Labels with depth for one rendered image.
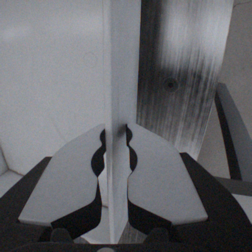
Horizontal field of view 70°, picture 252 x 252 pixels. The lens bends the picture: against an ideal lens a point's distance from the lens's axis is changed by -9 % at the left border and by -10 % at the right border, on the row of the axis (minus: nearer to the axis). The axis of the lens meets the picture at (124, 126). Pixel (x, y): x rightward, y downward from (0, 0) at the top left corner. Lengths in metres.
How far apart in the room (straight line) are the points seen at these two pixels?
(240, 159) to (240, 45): 0.73
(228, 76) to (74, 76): 1.02
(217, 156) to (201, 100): 1.08
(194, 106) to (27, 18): 0.22
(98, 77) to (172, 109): 0.15
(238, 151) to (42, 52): 0.47
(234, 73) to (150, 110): 0.89
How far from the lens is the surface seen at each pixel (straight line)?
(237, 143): 0.57
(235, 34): 1.11
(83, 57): 0.16
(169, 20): 0.26
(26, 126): 0.24
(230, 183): 0.39
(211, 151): 1.32
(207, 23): 0.26
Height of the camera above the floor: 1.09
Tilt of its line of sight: 56 degrees down
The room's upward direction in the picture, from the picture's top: 146 degrees counter-clockwise
